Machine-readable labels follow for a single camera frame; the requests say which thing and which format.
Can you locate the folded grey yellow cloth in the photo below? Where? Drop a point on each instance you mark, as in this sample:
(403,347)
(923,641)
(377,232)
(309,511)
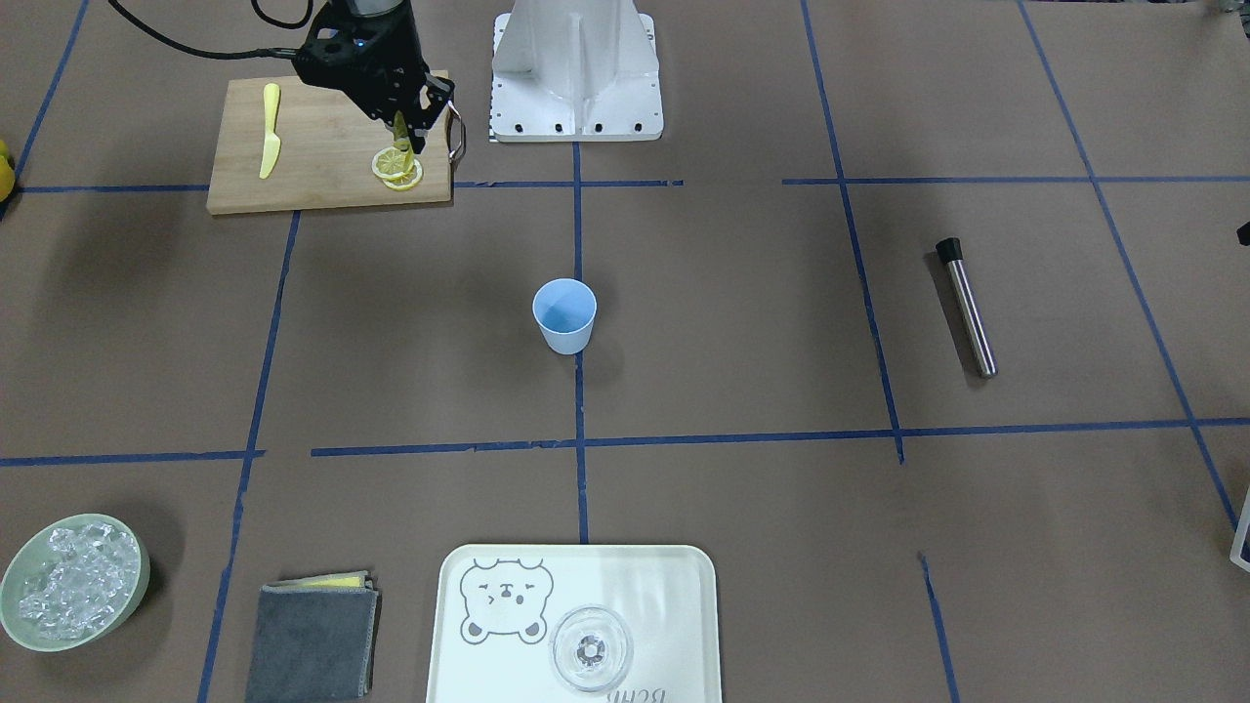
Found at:
(314,639)

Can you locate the light blue paper cup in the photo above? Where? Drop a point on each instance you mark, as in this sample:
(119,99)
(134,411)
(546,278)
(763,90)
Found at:
(565,311)

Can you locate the yellow object at edge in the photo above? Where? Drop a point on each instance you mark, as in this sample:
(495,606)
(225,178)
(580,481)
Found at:
(8,176)

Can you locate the steel muddler black tip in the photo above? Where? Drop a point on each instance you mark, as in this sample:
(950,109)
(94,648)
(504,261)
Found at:
(950,253)

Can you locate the yellow plastic knife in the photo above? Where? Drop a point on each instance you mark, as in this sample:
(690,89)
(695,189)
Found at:
(271,141)

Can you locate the clear wine glass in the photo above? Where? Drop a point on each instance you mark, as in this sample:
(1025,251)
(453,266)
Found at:
(592,649)

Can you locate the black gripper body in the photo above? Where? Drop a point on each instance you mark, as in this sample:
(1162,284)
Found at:
(398,51)

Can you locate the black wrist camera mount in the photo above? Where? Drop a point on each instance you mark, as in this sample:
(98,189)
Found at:
(329,56)

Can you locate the wooden cutting board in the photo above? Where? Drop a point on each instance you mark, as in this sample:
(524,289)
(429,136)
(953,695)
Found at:
(324,161)

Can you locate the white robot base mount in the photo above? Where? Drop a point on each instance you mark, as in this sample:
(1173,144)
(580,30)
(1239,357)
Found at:
(575,71)

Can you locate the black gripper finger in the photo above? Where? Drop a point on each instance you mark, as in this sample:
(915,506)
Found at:
(420,122)
(391,120)

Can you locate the white rack at edge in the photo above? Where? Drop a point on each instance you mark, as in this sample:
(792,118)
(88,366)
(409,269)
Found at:
(1239,545)

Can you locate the green bowl of ice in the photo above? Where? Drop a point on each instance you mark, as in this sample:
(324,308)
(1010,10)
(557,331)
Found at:
(74,582)

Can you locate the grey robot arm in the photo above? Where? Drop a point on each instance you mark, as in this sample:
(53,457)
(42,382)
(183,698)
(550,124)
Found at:
(362,9)

